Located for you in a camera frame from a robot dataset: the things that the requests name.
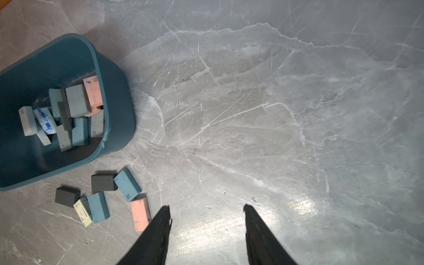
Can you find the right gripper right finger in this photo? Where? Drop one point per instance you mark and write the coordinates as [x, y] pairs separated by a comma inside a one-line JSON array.
[[263, 248]]

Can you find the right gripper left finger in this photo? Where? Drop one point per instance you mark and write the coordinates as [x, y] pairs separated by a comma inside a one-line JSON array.
[[152, 246]]

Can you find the teal eraser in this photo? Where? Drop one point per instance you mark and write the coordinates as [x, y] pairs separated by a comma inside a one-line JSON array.
[[55, 97]]

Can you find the teal plastic storage box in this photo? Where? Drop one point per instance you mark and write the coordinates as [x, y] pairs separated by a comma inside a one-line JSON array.
[[59, 64]]

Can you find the pink eraser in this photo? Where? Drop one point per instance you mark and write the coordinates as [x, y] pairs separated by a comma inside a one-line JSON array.
[[141, 214], [94, 112]]

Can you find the white sleeved eraser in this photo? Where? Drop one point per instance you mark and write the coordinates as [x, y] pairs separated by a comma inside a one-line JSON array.
[[83, 211]]

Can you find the grey green eraser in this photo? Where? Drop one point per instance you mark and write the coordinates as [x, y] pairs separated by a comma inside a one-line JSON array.
[[64, 138]]

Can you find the black eraser low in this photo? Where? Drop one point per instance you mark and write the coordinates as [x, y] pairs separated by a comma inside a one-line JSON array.
[[65, 119]]

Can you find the white eraser 4B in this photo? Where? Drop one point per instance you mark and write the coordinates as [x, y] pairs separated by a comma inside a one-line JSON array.
[[28, 121]]

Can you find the white blue stained eraser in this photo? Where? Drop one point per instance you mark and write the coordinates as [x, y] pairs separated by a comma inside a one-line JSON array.
[[45, 120]]

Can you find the pink eraser low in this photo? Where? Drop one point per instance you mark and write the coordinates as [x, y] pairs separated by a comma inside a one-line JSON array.
[[93, 92]]

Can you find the dark grey eraser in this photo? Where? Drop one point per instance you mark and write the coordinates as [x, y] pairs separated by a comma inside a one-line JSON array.
[[103, 182], [67, 196]]

